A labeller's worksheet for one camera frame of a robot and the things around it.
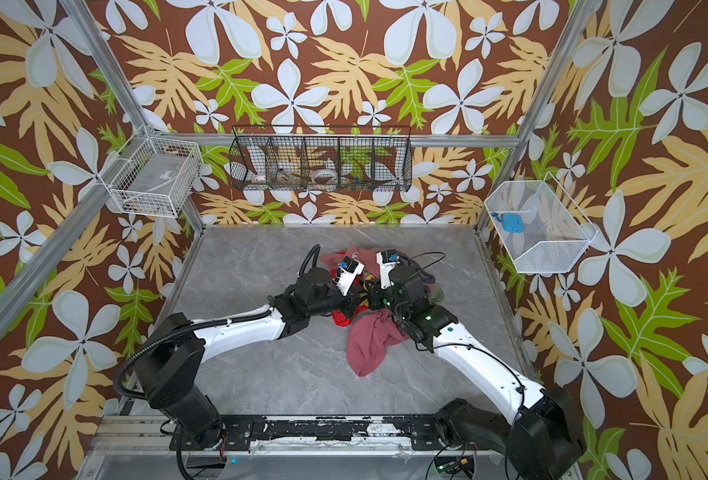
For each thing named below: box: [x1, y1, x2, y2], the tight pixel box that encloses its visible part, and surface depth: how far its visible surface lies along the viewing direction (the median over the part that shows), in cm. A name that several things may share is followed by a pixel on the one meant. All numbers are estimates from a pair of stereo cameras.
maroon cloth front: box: [347, 308, 409, 377], surface depth 87 cm
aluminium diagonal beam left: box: [0, 131, 151, 330], surface depth 66 cm
